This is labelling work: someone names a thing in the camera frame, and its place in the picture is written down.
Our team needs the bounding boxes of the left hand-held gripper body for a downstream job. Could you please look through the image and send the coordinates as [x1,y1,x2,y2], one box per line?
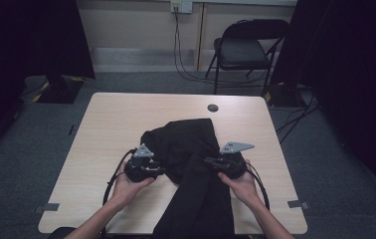
[123,142,155,183]

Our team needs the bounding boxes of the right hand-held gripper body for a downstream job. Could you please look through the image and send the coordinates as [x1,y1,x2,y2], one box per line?
[219,141,256,180]

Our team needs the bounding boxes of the black pants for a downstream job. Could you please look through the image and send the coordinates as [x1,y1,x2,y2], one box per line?
[140,118,236,239]

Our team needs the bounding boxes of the person's left hand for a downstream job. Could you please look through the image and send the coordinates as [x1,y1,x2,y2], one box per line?
[110,161,156,207]

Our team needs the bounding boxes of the person's right hand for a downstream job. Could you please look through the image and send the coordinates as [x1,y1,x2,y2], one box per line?
[218,159,262,205]

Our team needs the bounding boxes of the person's dark-clothed leg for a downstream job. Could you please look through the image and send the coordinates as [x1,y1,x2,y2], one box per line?
[47,226,78,239]

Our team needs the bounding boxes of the black folding chair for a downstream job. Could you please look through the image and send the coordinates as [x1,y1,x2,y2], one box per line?
[205,18,289,96]

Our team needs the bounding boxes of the black curtain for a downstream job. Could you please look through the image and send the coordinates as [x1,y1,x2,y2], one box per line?
[0,0,96,167]
[270,0,376,211]

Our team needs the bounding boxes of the left hand-held gripper cable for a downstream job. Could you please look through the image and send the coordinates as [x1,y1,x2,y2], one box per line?
[101,148,137,207]

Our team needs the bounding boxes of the hand-held gripper cable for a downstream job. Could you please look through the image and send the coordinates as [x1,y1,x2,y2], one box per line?
[245,168,271,211]
[101,148,137,207]

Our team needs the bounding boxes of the right hand-held gripper cable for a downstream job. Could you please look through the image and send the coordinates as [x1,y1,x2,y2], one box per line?
[245,168,271,211]

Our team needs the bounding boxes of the black floor cables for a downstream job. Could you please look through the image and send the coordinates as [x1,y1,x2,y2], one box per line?
[275,89,321,144]

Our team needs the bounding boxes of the black stand base plate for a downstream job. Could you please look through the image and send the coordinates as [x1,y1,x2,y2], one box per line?
[264,83,307,108]
[36,74,86,105]

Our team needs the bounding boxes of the black wall outlet cable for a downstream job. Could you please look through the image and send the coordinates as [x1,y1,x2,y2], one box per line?
[173,11,268,86]

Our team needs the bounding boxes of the white wall outlet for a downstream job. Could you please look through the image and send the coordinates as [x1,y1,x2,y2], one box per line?
[170,0,194,14]

